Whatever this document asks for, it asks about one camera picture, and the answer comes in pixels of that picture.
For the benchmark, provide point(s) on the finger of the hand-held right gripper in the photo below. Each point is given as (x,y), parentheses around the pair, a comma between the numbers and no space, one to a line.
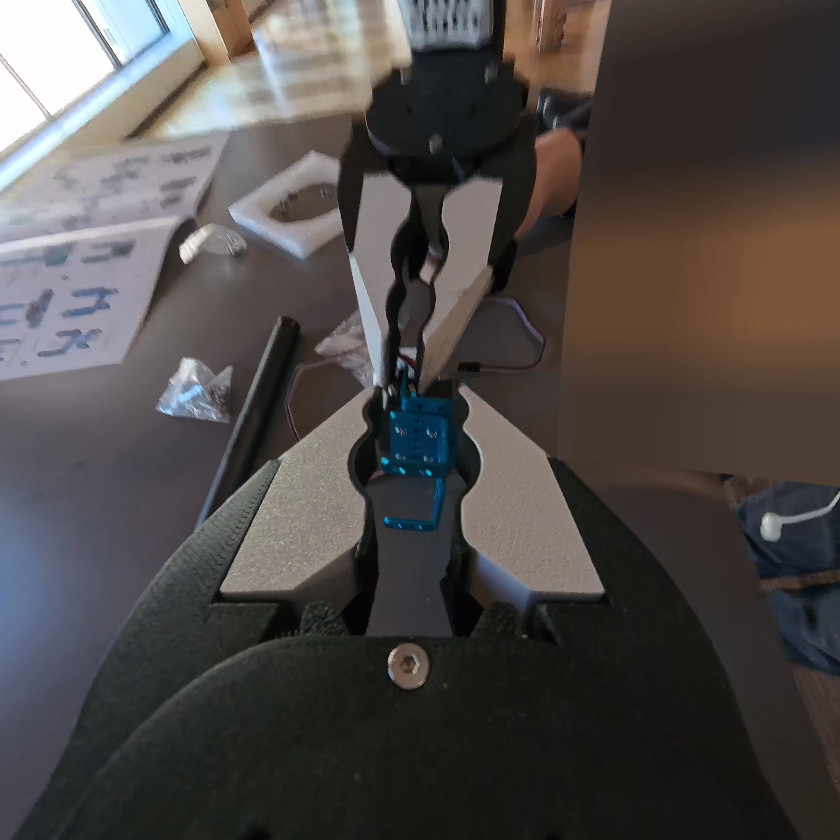
(469,236)
(374,236)

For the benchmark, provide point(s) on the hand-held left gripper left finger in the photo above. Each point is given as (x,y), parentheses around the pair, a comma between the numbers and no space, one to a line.
(295,525)

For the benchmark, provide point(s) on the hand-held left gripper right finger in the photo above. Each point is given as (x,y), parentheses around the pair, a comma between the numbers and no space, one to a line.
(525,525)

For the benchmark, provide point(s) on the blue bracket servo assembly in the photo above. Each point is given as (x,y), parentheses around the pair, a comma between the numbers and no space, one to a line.
(417,433)

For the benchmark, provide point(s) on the dark brown desk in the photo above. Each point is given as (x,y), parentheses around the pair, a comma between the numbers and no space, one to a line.
(98,525)

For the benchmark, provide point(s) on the cluster of small loose screws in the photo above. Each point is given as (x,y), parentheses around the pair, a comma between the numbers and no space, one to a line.
(285,210)

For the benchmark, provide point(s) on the flat clear bag of screws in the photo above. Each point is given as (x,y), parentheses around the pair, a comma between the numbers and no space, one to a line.
(341,341)

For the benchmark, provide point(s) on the black electric screwdriver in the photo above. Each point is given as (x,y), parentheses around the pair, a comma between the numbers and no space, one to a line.
(254,407)

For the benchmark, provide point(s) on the clear bag with white label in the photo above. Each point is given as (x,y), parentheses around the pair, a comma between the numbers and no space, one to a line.
(361,374)

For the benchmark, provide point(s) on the clear bag of many screws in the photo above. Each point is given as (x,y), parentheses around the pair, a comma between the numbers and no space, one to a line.
(190,394)

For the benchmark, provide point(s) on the crumpled small clear bag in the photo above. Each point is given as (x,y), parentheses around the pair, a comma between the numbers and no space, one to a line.
(203,243)

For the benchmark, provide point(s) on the light wood pillar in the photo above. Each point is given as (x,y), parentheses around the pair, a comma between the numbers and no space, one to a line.
(223,26)

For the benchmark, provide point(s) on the person's legs blue jeans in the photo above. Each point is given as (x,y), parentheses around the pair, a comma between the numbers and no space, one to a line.
(800,590)

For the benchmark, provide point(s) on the open instruction manual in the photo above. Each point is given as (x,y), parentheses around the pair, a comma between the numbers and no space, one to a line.
(65,295)

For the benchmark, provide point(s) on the large window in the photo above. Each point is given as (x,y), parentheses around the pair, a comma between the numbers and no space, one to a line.
(39,79)

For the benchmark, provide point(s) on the white foam frame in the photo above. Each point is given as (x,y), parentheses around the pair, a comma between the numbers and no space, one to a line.
(253,207)

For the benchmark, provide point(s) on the wooden post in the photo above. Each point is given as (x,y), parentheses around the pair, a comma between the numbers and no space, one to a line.
(550,23)

